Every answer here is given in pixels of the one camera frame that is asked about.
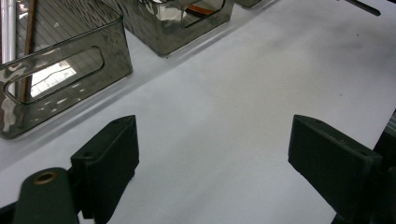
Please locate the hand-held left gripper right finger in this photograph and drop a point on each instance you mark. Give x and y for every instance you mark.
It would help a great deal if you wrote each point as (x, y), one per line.
(339, 165)

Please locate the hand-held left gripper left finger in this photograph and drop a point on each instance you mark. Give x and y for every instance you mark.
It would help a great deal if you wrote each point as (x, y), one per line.
(109, 165)

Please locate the smoky transparent plastic bin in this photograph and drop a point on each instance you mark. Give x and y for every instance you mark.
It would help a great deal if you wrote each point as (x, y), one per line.
(162, 34)
(115, 62)
(247, 3)

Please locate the brown wooden chopstick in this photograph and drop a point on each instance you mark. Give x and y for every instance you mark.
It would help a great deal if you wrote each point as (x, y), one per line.
(29, 37)

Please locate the steel table knife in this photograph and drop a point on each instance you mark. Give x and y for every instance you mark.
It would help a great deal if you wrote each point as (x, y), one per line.
(369, 9)

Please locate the white chopstick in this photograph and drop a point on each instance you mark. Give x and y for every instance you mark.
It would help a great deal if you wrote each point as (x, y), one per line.
(4, 31)
(12, 31)

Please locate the brown wooden spoon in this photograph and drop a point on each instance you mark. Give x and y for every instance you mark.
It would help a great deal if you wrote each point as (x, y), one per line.
(200, 10)

